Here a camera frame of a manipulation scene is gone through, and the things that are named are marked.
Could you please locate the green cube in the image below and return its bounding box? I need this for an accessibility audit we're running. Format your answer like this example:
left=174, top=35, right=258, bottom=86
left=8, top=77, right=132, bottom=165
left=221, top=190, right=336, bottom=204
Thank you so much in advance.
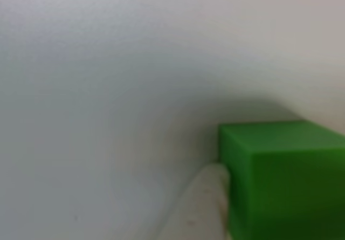
left=217, top=119, right=345, bottom=240

